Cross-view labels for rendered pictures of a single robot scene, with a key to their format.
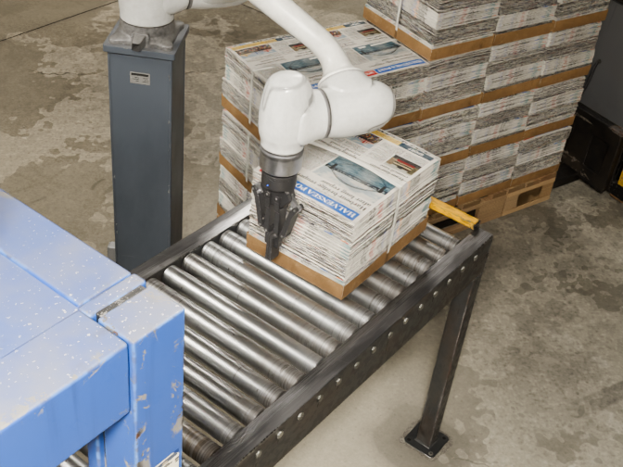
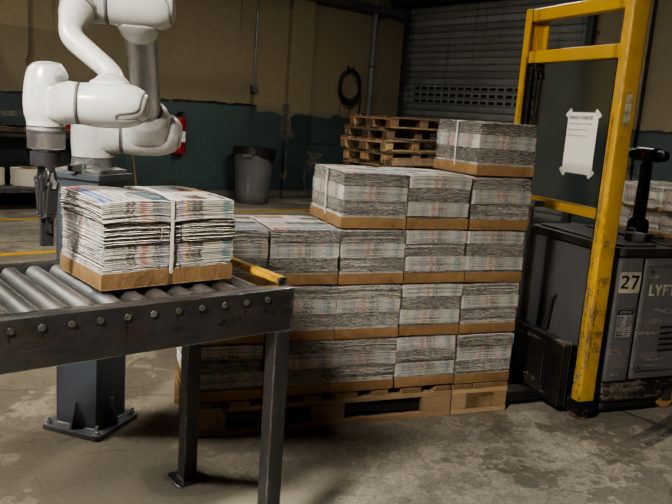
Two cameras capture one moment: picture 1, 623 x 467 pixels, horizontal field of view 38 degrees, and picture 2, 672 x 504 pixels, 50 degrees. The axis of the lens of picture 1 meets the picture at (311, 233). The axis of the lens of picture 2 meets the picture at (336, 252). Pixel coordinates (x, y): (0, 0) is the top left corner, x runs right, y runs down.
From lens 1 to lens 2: 1.46 m
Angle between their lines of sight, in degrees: 30
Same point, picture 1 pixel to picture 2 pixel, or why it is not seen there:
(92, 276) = not seen: outside the picture
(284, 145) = (34, 114)
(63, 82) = not seen: hidden behind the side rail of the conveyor
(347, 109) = (91, 92)
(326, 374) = (28, 315)
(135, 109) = not seen: hidden behind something
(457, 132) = (381, 306)
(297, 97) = (42, 71)
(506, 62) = (425, 248)
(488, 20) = (397, 203)
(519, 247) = (455, 435)
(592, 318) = (504, 489)
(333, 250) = (96, 240)
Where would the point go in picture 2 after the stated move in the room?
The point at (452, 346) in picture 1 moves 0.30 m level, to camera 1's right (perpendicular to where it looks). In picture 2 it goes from (269, 416) to (372, 436)
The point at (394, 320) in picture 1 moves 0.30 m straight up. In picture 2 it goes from (136, 304) to (138, 178)
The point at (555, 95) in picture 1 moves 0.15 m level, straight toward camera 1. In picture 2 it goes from (487, 295) to (474, 301)
